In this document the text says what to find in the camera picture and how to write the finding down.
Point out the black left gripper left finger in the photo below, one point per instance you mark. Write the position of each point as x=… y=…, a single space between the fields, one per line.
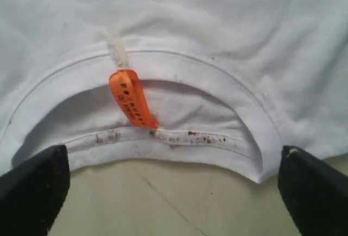
x=33 y=193

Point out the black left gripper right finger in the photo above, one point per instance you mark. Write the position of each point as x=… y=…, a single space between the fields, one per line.
x=314 y=193

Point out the white t-shirt red lettering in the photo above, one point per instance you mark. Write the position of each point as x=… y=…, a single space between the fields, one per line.
x=230 y=82

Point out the orange neck label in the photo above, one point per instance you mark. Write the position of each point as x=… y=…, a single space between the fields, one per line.
x=126 y=88

